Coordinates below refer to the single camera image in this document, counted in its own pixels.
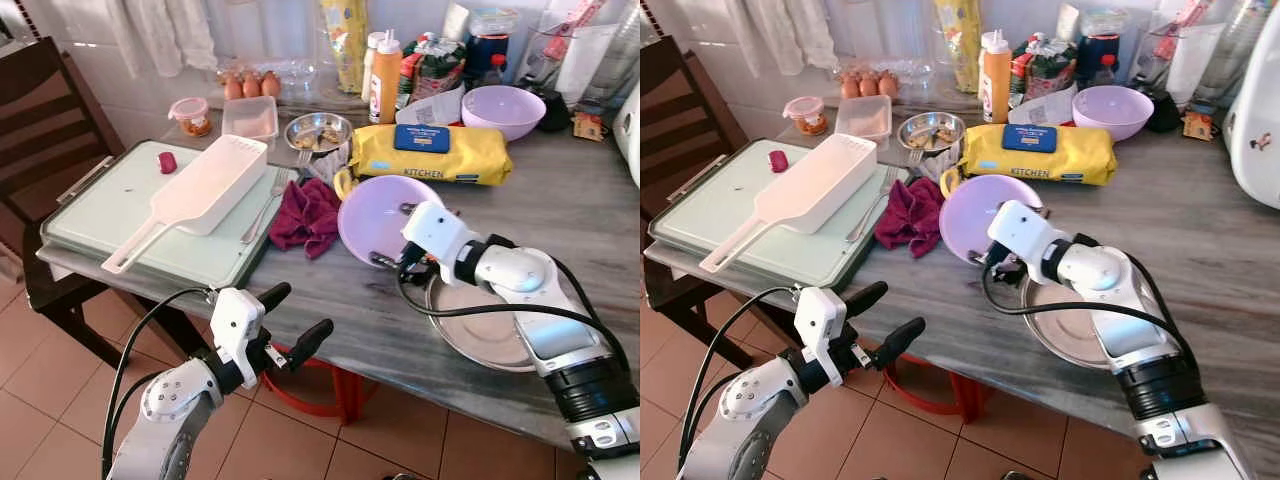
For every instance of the purple plastic plate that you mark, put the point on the purple plastic plate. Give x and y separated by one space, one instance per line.
970 212
375 215

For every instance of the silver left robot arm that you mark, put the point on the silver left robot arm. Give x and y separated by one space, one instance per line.
175 402
752 410

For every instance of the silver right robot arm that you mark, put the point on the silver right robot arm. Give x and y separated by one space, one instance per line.
520 270
1100 272

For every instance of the brown wooden table grey top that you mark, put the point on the brown wooden table grey top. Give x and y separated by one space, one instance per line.
350 300
960 310

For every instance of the red plastic stool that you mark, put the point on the red plastic stool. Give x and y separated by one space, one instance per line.
345 395
965 395

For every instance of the maroon cloth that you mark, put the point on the maroon cloth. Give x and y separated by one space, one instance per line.
910 215
305 215

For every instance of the steel fork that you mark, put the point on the steel fork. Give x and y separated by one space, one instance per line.
872 205
262 208

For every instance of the round steel plate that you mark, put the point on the round steel plate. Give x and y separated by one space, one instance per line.
480 335
1070 330

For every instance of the yellow kitchen wipes package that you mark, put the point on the yellow kitchen wipes package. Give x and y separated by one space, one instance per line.
1080 160
470 160

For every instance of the steel bowl with food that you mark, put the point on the steel bowl with food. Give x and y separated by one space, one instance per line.
931 132
318 132

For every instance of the small red object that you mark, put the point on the small red object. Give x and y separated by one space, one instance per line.
778 161
167 163

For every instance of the orange sauce bottle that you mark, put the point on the orange sauce bottle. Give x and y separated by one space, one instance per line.
997 85
387 85

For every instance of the pale green tray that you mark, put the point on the pale green tray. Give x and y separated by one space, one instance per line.
100 210
715 205

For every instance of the clear plastic food container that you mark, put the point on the clear plastic food container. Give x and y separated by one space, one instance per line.
250 118
863 118

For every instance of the purple plastic bowl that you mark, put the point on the purple plastic bowl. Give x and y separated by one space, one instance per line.
1112 112
503 112

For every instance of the brown egg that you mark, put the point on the brown egg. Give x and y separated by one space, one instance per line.
232 88
867 85
849 87
270 84
887 84
251 86

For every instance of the green and red food bag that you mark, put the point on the green and red food bag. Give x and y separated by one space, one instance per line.
438 68
1048 68

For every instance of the white squeeze bottle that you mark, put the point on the white squeeze bottle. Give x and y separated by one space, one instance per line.
371 60

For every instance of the small black object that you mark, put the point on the small black object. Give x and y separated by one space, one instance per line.
1163 112
553 112

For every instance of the yellow snack bag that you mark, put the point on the yellow snack bag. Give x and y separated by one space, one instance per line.
345 45
958 45

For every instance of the small bottle with red cap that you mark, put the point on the small bottle with red cap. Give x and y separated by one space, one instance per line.
1105 70
495 70

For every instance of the small brown box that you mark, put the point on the small brown box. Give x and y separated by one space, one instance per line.
1198 122
590 124

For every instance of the dark blue jar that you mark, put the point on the dark blue jar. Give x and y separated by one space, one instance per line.
490 45
1100 42

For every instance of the dark wooden chair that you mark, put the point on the dark wooden chair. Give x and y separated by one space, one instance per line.
685 110
45 110

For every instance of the clear plastic bag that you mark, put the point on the clear plastic bag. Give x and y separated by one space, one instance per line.
575 50
1185 50

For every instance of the white hanging towel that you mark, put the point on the white hanging towel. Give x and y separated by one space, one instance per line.
165 35
790 35

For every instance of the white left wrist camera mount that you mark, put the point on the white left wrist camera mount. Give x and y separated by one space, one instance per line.
820 320
238 322

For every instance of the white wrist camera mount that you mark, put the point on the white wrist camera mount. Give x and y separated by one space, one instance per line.
1022 232
436 232
238 322
820 320

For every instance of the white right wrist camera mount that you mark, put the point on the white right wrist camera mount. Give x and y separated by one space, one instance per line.
1022 232
436 232

